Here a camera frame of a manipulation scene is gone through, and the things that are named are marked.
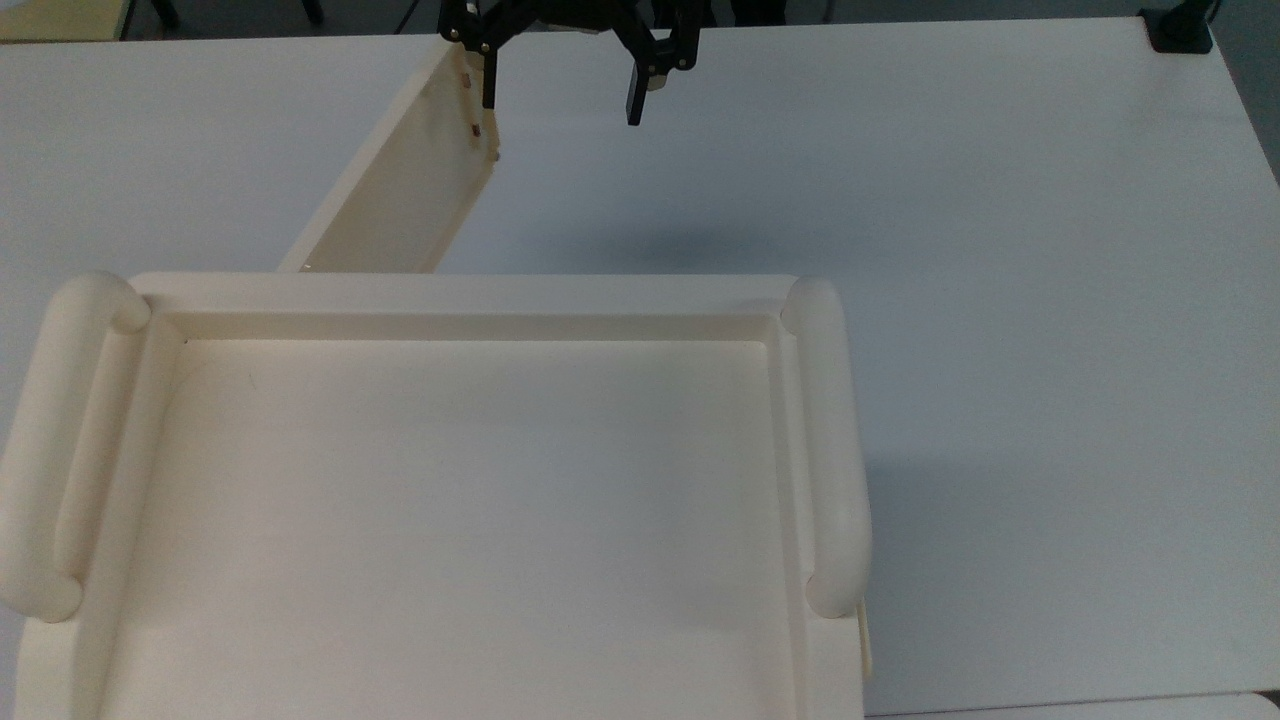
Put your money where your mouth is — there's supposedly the cream tubular cabinet handle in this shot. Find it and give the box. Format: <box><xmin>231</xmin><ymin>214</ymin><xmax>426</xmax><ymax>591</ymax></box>
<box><xmin>780</xmin><ymin>277</ymin><xmax>874</xmax><ymax>621</ymax></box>
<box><xmin>0</xmin><ymin>271</ymin><xmax>153</xmax><ymax>624</ymax></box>

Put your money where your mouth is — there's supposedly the black gripper silver flange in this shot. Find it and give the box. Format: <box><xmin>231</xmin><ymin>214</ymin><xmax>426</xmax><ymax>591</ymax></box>
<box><xmin>438</xmin><ymin>0</ymin><xmax>702</xmax><ymax>127</ymax></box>

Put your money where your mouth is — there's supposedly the black table clamp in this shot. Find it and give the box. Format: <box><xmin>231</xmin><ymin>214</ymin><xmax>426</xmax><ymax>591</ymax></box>
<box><xmin>1139</xmin><ymin>7</ymin><xmax>1217</xmax><ymax>55</ymax></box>

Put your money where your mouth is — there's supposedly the cream cabinet door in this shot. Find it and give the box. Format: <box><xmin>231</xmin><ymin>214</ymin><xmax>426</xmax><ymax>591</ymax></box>
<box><xmin>275</xmin><ymin>38</ymin><xmax>502</xmax><ymax>275</ymax></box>

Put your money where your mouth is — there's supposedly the light wooden desk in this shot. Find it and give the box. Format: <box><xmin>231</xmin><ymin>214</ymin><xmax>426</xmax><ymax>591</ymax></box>
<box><xmin>0</xmin><ymin>0</ymin><xmax>133</xmax><ymax>43</ymax></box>

